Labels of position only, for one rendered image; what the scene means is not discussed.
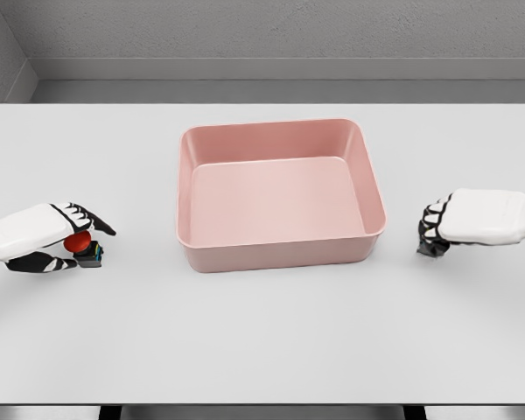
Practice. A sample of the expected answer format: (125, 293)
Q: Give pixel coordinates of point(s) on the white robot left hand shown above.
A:
(35, 227)

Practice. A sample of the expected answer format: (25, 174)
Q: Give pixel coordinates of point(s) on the pink rectangular plastic basket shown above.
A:
(271, 197)

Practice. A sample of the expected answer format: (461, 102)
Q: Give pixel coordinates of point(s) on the red-button black industrial switch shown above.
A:
(79, 242)

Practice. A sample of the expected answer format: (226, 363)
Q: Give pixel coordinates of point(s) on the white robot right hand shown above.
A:
(481, 216)

